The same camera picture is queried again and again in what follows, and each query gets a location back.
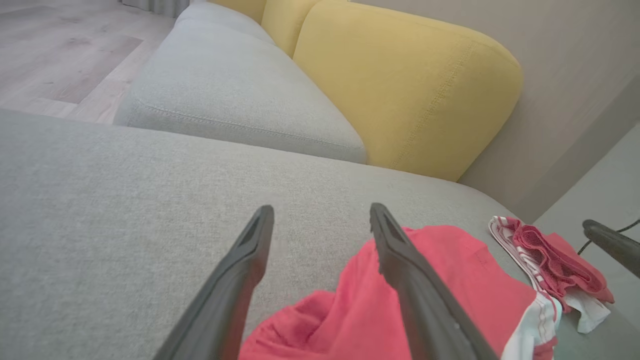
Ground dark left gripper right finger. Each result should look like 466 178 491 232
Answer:
369 202 501 360

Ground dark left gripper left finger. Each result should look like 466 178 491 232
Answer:
152 204 276 360

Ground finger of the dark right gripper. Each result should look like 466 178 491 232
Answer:
582 219 640 279

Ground red basketball jersey white trim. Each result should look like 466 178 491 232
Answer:
488 215 616 335

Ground red shorts with white trim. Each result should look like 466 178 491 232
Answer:
239 225 563 360

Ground large grey ottoman cushion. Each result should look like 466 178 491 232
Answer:
0 107 640 360

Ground grey sofa seat cushion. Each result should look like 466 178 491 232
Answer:
112 19 368 164
174 1 277 46

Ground yellow sofa back cushion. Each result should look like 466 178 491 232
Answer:
260 0 323 58
292 0 525 182

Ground yellow sofa armrest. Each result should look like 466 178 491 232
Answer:
207 0 267 24

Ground grey pleated curtain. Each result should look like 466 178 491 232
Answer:
119 0 192 19

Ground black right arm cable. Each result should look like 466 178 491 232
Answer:
577 217 640 256

